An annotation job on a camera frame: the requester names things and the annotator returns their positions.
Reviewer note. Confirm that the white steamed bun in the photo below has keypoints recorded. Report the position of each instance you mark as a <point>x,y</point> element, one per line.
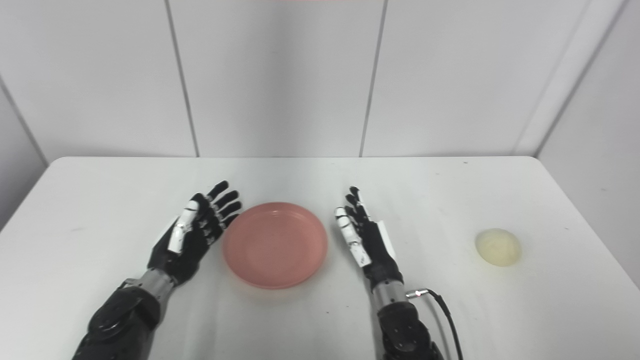
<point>498,247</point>

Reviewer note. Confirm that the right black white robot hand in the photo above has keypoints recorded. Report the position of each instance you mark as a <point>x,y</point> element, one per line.
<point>370,245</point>

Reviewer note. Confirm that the pink round plate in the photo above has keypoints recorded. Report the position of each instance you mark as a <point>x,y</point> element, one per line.
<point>275,245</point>

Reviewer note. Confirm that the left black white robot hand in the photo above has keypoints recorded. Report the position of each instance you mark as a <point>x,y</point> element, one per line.
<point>195,232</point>

